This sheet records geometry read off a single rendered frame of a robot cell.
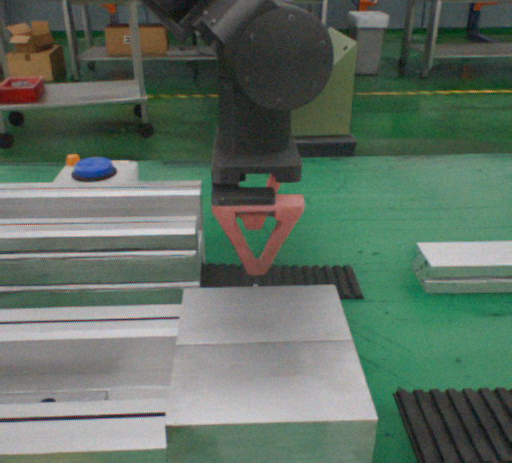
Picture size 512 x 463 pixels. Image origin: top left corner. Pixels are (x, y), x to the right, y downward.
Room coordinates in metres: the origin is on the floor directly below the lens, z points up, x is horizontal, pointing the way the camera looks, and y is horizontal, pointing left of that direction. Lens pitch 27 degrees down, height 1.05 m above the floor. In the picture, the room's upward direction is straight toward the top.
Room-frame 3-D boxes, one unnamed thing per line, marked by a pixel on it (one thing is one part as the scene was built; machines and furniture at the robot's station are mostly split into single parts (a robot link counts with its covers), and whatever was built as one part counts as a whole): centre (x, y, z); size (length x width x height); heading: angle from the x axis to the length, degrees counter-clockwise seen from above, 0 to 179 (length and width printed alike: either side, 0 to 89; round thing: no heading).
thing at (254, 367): (0.22, 0.00, 0.83); 0.12 x 0.09 x 0.10; 2
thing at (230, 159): (0.39, 0.00, 0.94); 0.10 x 0.07 x 0.07; 2
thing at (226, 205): (0.37, 0.00, 0.86); 0.07 x 0.07 x 0.09; 2
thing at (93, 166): (0.52, 0.17, 0.84); 0.04 x 0.04 x 0.02
